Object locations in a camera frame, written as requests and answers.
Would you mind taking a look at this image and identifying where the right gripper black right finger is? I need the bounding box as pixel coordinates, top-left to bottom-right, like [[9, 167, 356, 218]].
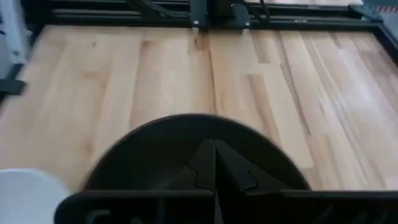
[[214, 139, 294, 224]]

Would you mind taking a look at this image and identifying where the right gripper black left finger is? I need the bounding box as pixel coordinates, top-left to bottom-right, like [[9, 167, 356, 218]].
[[173, 139, 217, 192]]

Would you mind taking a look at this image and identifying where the black bowl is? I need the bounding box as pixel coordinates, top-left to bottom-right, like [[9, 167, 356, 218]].
[[83, 113, 312, 192]]

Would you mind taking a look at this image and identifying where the small white smooth bowl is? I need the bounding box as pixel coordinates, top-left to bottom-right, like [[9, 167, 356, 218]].
[[0, 167, 71, 224]]

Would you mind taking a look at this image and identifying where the black aluminium table frame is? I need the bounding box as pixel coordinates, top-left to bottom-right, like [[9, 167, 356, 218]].
[[0, 0, 398, 97]]

